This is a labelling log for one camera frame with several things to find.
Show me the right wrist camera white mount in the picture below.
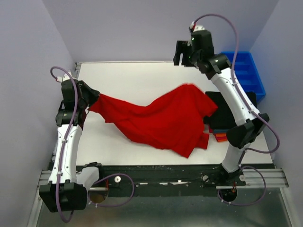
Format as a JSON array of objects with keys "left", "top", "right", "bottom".
[{"left": 189, "top": 21, "right": 205, "bottom": 33}]

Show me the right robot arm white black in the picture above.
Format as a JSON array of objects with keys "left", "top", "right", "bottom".
[{"left": 173, "top": 26, "right": 269, "bottom": 185}]

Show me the black folded t shirt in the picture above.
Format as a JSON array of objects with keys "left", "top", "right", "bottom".
[{"left": 203, "top": 91, "right": 258, "bottom": 130}]

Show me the right aluminium extrusion rail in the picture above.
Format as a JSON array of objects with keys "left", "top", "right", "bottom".
[{"left": 211, "top": 168, "right": 289, "bottom": 190}]

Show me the aluminium extrusion rail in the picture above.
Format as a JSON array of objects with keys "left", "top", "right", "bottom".
[
  {"left": 211, "top": 168, "right": 289, "bottom": 190},
  {"left": 38, "top": 170, "right": 52, "bottom": 187}
]

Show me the blue plastic bin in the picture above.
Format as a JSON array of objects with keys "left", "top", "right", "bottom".
[{"left": 234, "top": 51, "right": 266, "bottom": 103}]

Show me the purple cable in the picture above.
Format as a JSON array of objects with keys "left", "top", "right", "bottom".
[
  {"left": 50, "top": 66, "right": 135, "bottom": 223},
  {"left": 190, "top": 13, "right": 281, "bottom": 207}
]

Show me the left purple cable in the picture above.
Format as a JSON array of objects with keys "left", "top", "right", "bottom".
[{"left": 50, "top": 66, "right": 135, "bottom": 223}]

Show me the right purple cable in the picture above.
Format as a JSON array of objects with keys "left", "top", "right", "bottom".
[{"left": 190, "top": 13, "right": 281, "bottom": 207}]

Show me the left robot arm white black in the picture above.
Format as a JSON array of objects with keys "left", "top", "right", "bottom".
[{"left": 39, "top": 79, "right": 105, "bottom": 212}]

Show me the side aluminium table rail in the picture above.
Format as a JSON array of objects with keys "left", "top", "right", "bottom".
[{"left": 50, "top": 66, "right": 83, "bottom": 161}]

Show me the red t shirt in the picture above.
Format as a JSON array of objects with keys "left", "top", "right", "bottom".
[
  {"left": 208, "top": 126, "right": 214, "bottom": 133},
  {"left": 90, "top": 84, "right": 217, "bottom": 158}
]

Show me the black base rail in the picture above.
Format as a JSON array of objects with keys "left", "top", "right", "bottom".
[{"left": 93, "top": 164, "right": 245, "bottom": 198}]

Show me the red folded t shirt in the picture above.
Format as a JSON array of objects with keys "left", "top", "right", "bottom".
[{"left": 208, "top": 126, "right": 214, "bottom": 133}]

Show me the left aluminium extrusion rail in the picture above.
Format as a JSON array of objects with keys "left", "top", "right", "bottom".
[{"left": 38, "top": 170, "right": 52, "bottom": 187}]

